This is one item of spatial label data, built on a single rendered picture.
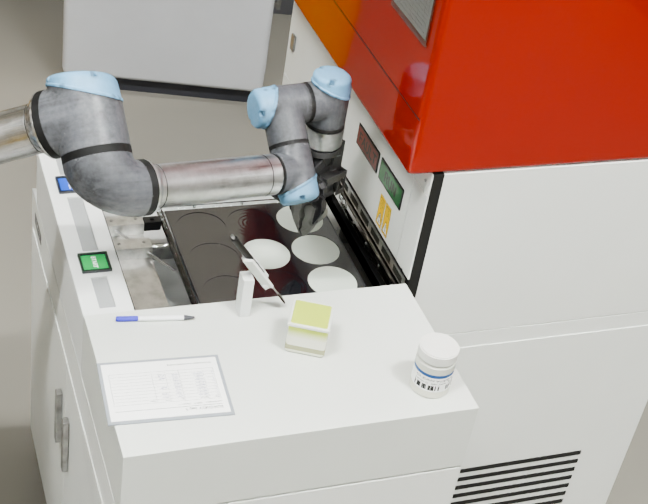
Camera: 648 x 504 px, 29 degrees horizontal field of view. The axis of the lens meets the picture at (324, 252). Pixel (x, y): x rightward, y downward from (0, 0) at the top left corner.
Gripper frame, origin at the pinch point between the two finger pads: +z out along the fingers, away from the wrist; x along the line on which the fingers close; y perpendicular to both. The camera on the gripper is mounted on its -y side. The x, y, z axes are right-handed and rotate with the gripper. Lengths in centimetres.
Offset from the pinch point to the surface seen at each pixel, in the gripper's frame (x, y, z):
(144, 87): 181, 126, 95
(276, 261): 2.1, -3.5, 7.3
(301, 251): 1.3, 3.1, 7.3
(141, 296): 12.2, -30.6, 9.3
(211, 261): 10.2, -14.0, 7.4
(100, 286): 12.3, -41.1, 1.7
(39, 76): 211, 101, 97
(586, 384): -49, 49, 35
